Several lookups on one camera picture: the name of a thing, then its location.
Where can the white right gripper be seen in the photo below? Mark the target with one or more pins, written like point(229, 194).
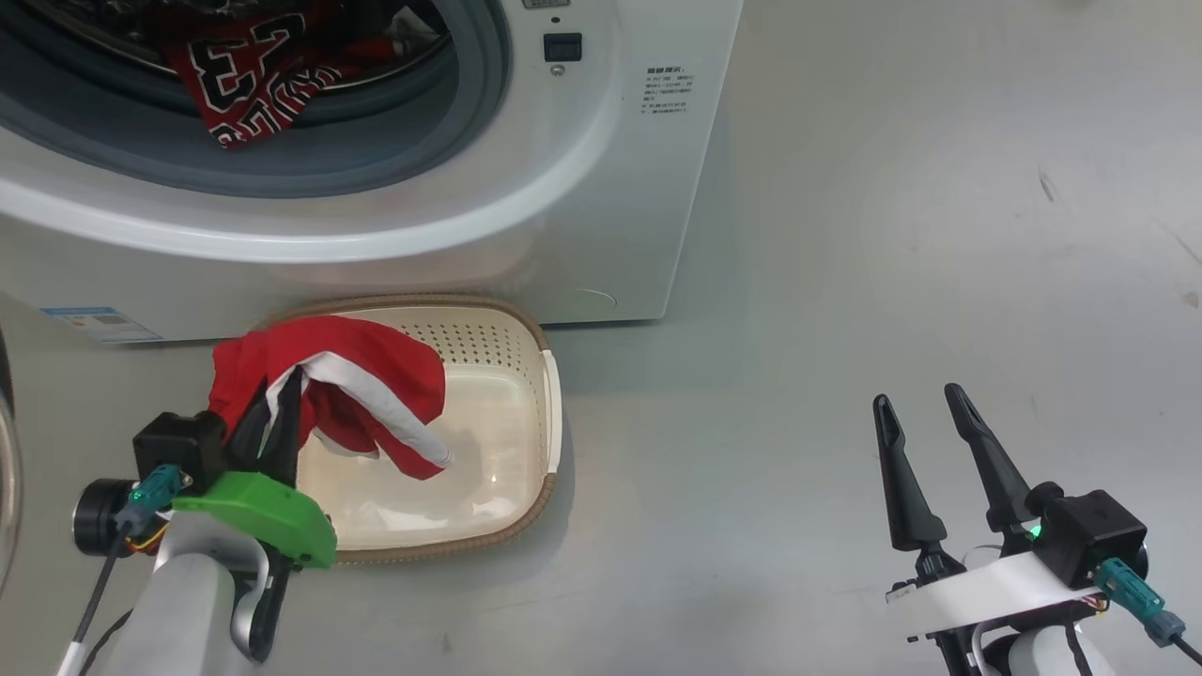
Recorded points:
point(986, 596)

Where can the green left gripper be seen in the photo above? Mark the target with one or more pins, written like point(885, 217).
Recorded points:
point(268, 512)

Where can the red and white garment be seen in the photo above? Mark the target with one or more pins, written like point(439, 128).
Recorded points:
point(376, 376)

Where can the black-rimmed glass washer door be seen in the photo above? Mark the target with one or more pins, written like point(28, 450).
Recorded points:
point(7, 469)

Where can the red garment with black print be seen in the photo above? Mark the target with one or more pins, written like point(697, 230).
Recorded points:
point(244, 84)

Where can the cream perforated laundry basket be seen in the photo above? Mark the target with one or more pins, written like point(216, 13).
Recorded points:
point(488, 422)

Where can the white front-load washing machine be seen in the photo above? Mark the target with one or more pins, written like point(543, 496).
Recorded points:
point(582, 188)

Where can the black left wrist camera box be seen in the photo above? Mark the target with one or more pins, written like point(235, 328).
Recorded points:
point(178, 446)

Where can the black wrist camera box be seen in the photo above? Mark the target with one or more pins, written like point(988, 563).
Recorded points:
point(178, 446)
point(1089, 530)

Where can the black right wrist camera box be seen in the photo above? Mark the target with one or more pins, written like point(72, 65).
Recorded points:
point(1089, 530)

